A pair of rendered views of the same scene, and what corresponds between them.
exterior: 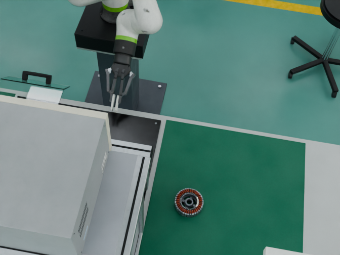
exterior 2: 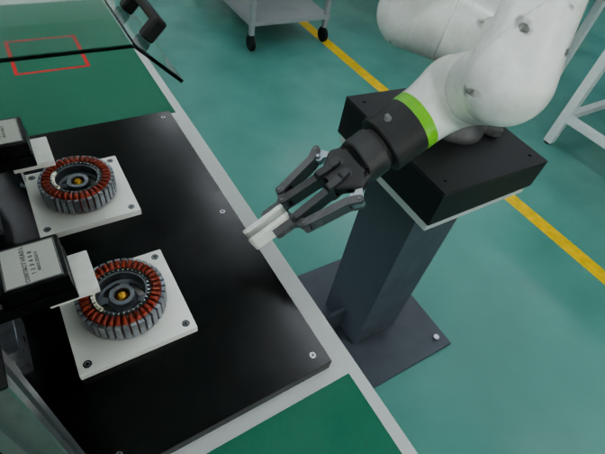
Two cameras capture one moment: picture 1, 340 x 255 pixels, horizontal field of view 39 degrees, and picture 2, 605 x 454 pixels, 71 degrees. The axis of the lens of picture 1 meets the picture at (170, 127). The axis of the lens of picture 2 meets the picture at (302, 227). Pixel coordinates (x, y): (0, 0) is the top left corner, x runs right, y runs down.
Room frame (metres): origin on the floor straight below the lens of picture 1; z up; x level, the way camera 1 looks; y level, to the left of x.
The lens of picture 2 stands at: (0.84, -0.09, 1.32)
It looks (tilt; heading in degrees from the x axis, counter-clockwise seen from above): 47 degrees down; 44
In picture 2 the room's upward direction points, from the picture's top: 13 degrees clockwise
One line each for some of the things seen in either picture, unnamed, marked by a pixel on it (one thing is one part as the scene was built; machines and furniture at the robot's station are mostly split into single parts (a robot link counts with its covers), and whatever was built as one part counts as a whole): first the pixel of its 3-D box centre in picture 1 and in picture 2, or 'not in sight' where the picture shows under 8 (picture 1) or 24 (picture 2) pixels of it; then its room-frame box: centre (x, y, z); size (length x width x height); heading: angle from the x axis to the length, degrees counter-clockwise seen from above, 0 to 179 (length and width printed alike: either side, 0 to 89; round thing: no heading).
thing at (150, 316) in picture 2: not in sight; (122, 297); (0.90, 0.26, 0.80); 0.11 x 0.11 x 0.04
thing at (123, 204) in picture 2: not in sight; (82, 195); (0.92, 0.50, 0.78); 0.15 x 0.15 x 0.01; 85
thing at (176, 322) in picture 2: not in sight; (125, 307); (0.89, 0.26, 0.78); 0.15 x 0.15 x 0.01; 85
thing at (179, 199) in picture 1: (188, 202); not in sight; (0.73, -0.10, 0.77); 0.11 x 0.11 x 0.04
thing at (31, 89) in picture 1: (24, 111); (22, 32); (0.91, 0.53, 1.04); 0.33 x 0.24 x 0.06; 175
